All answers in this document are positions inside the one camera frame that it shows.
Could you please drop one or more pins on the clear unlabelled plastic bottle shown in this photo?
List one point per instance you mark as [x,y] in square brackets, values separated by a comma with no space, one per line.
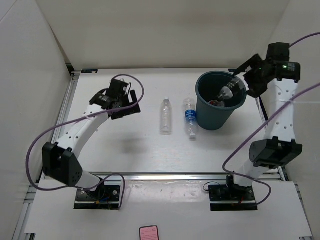
[166,117]

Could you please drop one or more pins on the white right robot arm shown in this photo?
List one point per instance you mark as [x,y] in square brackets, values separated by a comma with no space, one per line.
[277,75]

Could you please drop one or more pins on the blue label plastic bottle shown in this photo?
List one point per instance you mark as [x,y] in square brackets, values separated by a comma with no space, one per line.
[191,124]

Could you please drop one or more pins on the aluminium table frame rail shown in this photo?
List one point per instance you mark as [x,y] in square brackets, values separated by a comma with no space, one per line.
[19,232]

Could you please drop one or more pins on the dark green ribbed bin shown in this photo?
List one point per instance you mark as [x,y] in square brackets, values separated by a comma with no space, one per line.
[207,88]

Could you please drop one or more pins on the red label plastic bottle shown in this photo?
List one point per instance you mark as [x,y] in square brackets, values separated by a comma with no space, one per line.
[217,103]

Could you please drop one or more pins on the pink smartphone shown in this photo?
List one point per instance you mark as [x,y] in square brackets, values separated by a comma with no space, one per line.
[149,233]

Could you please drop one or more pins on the black label plastic bottle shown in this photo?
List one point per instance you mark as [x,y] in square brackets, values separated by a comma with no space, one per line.
[230,90]

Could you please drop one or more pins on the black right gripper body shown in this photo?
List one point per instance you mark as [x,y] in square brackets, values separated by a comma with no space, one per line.
[254,79]

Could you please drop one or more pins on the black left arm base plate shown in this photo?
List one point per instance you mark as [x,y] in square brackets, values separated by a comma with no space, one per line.
[105,197]

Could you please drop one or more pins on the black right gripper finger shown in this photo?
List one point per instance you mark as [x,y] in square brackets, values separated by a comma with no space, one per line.
[251,63]
[252,92]

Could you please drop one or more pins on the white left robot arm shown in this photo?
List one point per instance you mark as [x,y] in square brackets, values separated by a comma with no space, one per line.
[120,134]

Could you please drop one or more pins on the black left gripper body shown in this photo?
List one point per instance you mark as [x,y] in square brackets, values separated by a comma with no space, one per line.
[125,112]

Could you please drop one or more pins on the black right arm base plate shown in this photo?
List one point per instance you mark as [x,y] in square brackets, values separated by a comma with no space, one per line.
[223,198]

